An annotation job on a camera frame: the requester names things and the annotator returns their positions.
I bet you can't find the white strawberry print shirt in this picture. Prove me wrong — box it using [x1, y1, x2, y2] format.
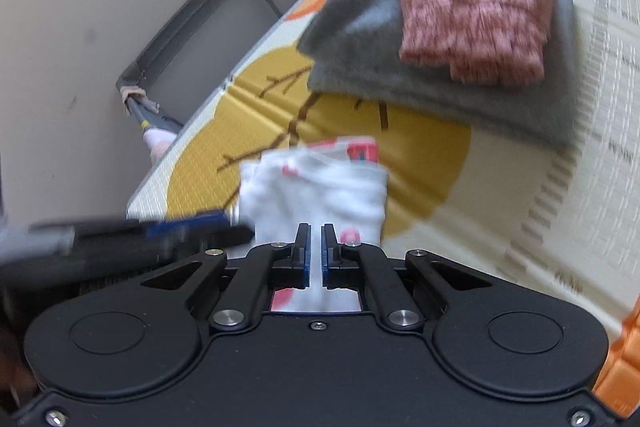
[236, 135, 388, 313]

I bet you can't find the grey folded garment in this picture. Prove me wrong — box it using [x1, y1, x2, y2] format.
[297, 0, 579, 147]

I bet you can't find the colourful foam play mat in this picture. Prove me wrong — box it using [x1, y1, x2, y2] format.
[128, 0, 639, 415]

